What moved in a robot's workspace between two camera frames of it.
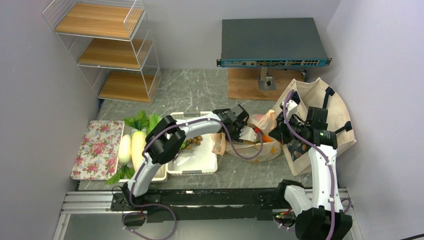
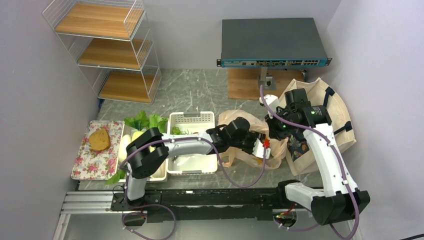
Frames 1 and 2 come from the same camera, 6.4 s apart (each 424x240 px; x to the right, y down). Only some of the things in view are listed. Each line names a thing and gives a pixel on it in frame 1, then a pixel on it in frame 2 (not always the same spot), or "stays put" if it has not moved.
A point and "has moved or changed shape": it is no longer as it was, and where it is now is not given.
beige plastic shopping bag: [266, 121] has moved or changed shape
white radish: [125, 148] stays put
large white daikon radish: [138, 137] stays put
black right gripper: [280, 133] stays put
